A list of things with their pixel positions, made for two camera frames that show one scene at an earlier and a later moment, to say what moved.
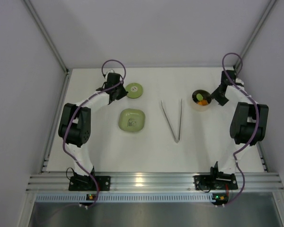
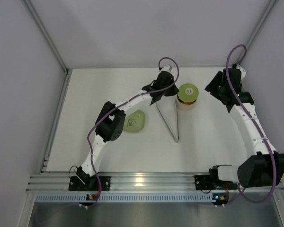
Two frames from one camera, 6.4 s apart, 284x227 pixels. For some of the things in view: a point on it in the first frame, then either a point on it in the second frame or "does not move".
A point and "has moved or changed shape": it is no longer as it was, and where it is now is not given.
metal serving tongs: [177, 139] has moved or changed shape
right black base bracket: [215, 182] does not move
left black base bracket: [86, 183] does not move
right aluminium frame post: [266, 14] does not move
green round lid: [135, 90] → [188, 92]
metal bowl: [201, 100] → [185, 105]
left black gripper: [119, 93] → [159, 92]
